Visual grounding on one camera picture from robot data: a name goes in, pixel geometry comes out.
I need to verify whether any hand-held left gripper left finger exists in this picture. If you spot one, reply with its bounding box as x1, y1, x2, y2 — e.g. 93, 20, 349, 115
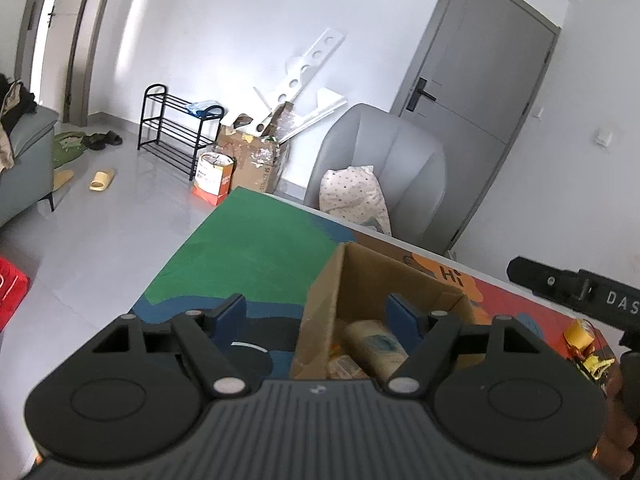
91, 294, 251, 402

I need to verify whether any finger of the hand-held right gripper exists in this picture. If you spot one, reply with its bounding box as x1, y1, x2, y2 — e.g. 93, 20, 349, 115
506, 256, 583, 307

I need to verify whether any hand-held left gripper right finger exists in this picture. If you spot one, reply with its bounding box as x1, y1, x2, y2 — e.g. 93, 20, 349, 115
384, 294, 544, 402

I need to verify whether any orange printed snack packet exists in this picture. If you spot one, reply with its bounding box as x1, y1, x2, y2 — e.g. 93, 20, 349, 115
327, 352, 371, 381

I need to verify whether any person's right hand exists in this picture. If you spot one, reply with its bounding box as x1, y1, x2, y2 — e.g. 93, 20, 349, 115
592, 355, 640, 480

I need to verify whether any yellow tape roll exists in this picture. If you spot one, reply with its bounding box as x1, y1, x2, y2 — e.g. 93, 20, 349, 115
564, 320, 596, 348

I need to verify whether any yellow green plastic wrapper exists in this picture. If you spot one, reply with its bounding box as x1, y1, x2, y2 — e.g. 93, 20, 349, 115
582, 352, 616, 378

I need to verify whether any colourful cartoon table mat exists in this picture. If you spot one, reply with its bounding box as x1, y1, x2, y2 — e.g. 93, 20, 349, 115
129, 186, 616, 381

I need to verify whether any white dotted pillow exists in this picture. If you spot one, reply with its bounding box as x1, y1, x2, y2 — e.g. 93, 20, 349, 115
319, 165, 392, 237

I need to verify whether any orange white paper bag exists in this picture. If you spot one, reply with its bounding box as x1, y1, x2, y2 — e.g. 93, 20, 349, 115
192, 151, 236, 206

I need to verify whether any taped cardboard box of scraps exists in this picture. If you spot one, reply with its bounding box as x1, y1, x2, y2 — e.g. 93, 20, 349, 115
216, 102, 293, 194

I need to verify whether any grey chair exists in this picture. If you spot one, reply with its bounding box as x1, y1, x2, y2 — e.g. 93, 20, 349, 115
304, 103, 447, 256

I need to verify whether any short white foam board with holes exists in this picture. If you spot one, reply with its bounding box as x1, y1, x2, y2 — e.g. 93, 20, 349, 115
220, 110, 261, 136

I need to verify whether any black shoe rack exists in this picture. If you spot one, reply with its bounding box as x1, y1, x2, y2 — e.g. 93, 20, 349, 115
137, 84, 224, 182

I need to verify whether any grey door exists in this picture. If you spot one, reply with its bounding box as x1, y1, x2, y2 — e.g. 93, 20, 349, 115
390, 0, 561, 256

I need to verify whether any red bag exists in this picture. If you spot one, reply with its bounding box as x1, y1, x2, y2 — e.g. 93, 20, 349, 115
0, 256, 30, 331

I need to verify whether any white foam piece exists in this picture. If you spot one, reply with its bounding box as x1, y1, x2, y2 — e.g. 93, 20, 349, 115
280, 87, 347, 143

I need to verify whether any green rug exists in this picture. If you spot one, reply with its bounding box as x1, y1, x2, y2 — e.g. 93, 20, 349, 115
52, 131, 88, 168

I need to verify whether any grey sofa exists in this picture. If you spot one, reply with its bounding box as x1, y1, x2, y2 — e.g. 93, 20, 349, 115
0, 105, 60, 228

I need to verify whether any tall white foam board with holes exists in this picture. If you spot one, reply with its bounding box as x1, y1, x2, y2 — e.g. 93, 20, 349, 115
255, 27, 345, 133

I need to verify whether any pile of clothes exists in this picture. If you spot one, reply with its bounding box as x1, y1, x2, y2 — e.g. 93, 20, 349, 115
0, 74, 38, 171

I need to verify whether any black door handle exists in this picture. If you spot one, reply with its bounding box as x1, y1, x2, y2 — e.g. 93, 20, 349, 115
406, 78, 437, 112

